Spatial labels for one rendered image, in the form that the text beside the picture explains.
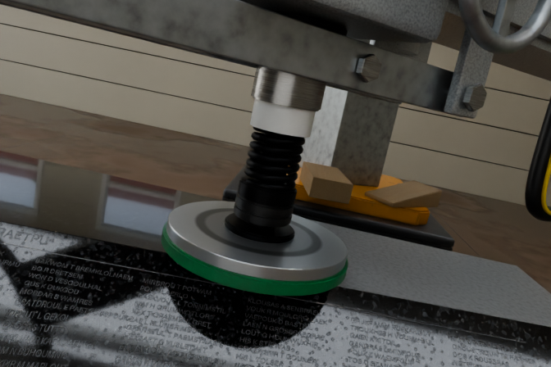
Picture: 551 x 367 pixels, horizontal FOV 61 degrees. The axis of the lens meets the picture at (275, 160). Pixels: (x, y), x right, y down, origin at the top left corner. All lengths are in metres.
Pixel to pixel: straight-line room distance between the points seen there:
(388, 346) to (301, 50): 0.36
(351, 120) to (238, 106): 5.49
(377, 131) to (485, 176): 5.96
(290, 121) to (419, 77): 0.17
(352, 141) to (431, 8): 0.90
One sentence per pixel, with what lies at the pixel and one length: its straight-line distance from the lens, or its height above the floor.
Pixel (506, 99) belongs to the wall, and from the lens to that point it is 7.29.
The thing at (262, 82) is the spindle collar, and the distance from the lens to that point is 0.51.
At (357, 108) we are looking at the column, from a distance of 1.36.
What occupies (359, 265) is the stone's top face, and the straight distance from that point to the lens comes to 0.70.
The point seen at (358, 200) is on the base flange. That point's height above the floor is 0.77.
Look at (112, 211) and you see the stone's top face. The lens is 0.73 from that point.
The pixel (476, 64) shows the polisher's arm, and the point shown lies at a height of 1.10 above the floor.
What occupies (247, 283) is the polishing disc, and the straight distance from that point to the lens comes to 0.47.
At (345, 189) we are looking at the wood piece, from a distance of 1.14.
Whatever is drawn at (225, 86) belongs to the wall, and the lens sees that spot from 6.81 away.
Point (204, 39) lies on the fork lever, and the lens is 0.42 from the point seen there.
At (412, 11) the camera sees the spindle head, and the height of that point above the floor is 1.13.
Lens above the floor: 1.04
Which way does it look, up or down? 10 degrees down
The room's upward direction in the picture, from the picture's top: 12 degrees clockwise
